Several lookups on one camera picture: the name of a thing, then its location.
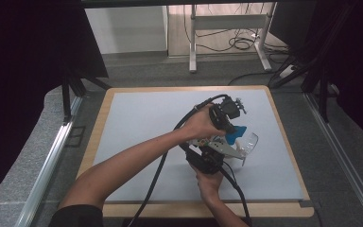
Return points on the black curtain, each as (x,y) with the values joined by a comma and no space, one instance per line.
(22,63)
(353,47)

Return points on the person's dark sleeve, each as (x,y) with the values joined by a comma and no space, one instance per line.
(75,217)

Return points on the person's right hand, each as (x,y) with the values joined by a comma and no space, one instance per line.
(209,186)

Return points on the blue and white milk carton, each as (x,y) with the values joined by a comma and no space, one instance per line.
(236,134)

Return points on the clear glass pitcher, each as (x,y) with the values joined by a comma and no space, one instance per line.
(250,143)

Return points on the aluminium rail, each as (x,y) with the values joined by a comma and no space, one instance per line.
(47,170)
(343,160)

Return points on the wooden table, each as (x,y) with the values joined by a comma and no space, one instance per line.
(264,210)

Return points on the white power strip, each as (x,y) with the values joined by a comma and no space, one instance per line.
(286,72)

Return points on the person's left hand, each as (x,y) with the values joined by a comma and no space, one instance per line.
(200,126)

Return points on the black tripod legs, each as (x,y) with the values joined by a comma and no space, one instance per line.
(72,86)

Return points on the white wall panel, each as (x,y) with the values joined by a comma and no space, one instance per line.
(126,30)

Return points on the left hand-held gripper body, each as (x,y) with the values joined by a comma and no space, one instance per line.
(227,110)

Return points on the black stand legs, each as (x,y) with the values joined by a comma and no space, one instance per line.
(319,82)

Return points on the white metal stand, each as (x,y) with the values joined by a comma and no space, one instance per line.
(230,22)

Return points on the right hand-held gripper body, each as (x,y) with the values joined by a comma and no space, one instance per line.
(206,160)

